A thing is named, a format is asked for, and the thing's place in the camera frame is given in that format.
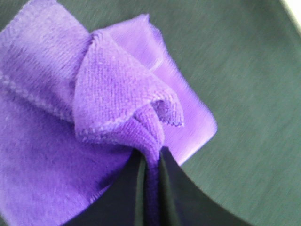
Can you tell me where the purple microfiber towel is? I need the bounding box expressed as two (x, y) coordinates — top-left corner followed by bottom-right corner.
(0, 0), (217, 226)

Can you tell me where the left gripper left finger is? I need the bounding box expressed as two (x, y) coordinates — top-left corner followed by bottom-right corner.
(65, 150), (147, 226)

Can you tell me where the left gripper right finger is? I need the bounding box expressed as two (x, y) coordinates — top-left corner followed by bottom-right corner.
(159, 147), (246, 226)

